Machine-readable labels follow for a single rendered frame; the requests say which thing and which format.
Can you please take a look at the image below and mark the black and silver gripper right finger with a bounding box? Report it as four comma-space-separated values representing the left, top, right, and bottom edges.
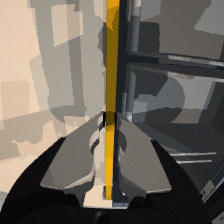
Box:
115, 111, 209, 224

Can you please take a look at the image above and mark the yellow bar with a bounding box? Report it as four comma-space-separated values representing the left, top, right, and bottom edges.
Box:
106, 0, 119, 200

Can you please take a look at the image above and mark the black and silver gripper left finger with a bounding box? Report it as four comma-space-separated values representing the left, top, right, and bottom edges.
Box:
0, 111, 106, 224

